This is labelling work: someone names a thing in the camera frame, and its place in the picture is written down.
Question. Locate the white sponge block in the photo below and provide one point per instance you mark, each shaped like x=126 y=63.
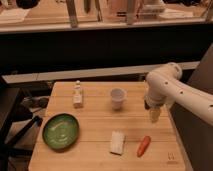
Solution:
x=117 y=142

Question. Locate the orange carrot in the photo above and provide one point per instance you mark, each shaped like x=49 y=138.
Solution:
x=143 y=145

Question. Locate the white plastic cup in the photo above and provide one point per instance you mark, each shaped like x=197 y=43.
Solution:
x=118 y=96

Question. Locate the green round plate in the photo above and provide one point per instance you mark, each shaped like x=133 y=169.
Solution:
x=61 y=131

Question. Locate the small white bottle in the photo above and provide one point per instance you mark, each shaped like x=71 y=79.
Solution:
x=78 y=95

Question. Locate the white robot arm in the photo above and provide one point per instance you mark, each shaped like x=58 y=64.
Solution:
x=164 y=82

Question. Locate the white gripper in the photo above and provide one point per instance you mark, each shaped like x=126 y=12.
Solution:
x=154 y=112

